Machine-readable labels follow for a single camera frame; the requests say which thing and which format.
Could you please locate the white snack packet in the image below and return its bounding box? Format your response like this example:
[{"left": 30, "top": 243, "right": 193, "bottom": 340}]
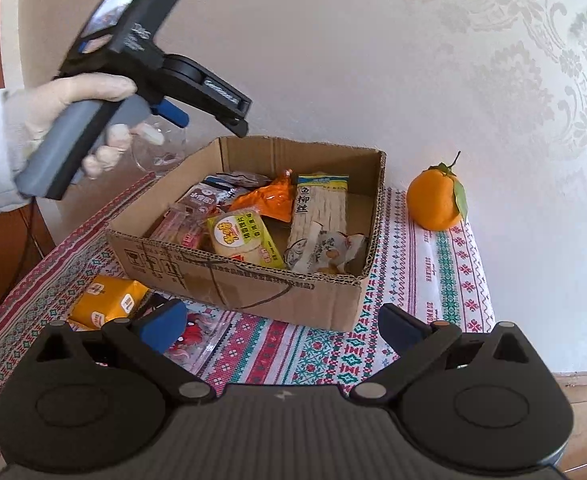
[{"left": 298, "top": 230, "right": 369, "bottom": 276}]

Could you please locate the yellow orange snack packet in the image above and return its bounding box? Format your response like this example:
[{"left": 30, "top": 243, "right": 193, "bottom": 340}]
[{"left": 68, "top": 275, "right": 150, "bottom": 331}]

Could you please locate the long beige fish strip packet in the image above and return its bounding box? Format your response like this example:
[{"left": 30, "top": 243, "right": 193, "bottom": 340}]
[{"left": 286, "top": 172, "right": 350, "bottom": 273}]

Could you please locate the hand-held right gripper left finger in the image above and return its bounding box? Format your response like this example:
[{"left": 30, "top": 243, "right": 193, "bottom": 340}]
[{"left": 23, "top": 299, "right": 213, "bottom": 403}]

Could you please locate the clear red crab snack packet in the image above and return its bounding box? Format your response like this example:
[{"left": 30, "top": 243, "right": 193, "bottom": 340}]
[{"left": 166, "top": 310, "right": 234, "bottom": 376}]

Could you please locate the clear red stick packet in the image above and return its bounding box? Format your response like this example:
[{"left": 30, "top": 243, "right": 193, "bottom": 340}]
[{"left": 148, "top": 203, "right": 209, "bottom": 251}]

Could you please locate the person's left hand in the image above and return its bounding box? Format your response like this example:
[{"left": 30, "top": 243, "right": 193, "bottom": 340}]
[{"left": 3, "top": 72, "right": 166, "bottom": 181}]

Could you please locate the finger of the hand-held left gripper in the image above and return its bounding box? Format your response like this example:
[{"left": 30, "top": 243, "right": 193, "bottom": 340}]
[
  {"left": 218, "top": 115, "right": 250, "bottom": 138},
  {"left": 154, "top": 100, "right": 190, "bottom": 128}
]

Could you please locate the crinkled orange snack packet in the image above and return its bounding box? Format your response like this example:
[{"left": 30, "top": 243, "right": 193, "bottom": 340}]
[{"left": 228, "top": 169, "right": 297, "bottom": 223}]

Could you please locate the brown cardboard box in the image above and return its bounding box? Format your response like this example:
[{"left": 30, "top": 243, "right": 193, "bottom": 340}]
[{"left": 104, "top": 135, "right": 388, "bottom": 333}]

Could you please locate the clear glass mug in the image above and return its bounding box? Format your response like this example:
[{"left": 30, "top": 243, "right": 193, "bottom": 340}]
[{"left": 130, "top": 110, "right": 189, "bottom": 178}]

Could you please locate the orange fruit with leaf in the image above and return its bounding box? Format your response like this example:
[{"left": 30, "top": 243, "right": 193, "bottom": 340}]
[{"left": 406, "top": 150, "right": 469, "bottom": 231}]

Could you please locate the patterned embroidered tablecloth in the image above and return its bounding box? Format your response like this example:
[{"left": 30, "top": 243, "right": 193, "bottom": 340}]
[{"left": 0, "top": 172, "right": 498, "bottom": 466}]

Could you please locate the brown pink snack packet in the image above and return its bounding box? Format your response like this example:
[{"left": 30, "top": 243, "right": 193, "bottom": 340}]
[{"left": 176, "top": 182, "right": 236, "bottom": 218}]

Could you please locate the yellow rice cracker packet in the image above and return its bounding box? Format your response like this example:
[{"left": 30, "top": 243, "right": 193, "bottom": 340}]
[{"left": 206, "top": 208, "right": 286, "bottom": 270}]

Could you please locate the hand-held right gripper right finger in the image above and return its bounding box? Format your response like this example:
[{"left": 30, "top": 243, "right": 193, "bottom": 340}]
[{"left": 351, "top": 302, "right": 540, "bottom": 404}]

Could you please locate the white blue spicy strip packet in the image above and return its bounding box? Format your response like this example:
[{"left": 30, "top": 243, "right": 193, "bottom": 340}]
[{"left": 202, "top": 172, "right": 273, "bottom": 193}]

